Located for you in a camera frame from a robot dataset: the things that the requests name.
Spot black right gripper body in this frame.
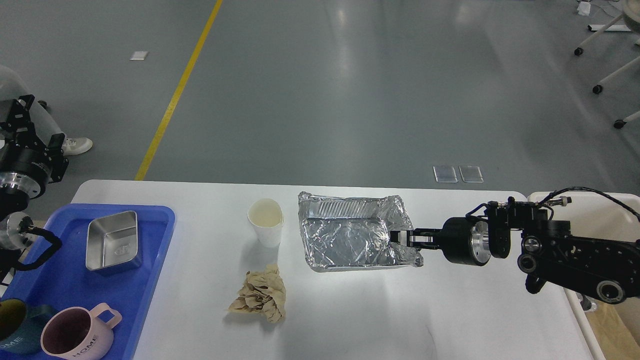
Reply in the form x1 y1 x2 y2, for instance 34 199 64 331
441 217 490 266

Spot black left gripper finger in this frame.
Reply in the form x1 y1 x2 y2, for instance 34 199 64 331
0 95 38 149
46 133 66 161

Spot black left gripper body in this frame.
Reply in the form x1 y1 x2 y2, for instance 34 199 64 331
0 141 69 199

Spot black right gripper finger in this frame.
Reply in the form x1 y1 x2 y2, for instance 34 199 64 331
398 235 441 250
390 228 442 244

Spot aluminium foil tray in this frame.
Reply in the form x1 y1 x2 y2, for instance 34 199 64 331
298 191 424 272

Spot stainless steel rectangular container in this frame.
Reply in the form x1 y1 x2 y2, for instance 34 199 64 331
85 210 143 276

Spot white paper cup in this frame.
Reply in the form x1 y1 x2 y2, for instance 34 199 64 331
247 198 284 248

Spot brown paper napkin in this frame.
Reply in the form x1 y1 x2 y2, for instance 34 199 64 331
227 263 287 324

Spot pink HOME mug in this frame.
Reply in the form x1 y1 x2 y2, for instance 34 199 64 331
39 302 122 360

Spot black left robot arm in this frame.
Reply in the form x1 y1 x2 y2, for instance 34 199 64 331
0 94 69 286

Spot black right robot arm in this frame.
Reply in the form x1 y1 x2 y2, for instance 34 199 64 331
390 186 640 305

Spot person in grey trousers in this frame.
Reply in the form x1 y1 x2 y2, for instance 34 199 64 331
0 64 93 157

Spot right clear floor plate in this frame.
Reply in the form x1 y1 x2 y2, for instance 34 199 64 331
458 165 484 183

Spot clear floor plate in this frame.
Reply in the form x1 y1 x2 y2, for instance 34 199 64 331
432 165 458 183
458 165 484 183

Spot left clear floor plate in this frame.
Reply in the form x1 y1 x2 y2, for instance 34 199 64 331
432 165 458 183

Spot dark blue HOME mug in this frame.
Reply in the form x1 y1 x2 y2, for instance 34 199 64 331
0 298 58 354

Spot white plastic bin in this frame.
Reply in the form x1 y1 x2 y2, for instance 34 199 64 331
526 193 639 360

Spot white wheeled chair base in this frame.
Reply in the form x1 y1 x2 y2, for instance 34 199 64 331
574 0 640 130

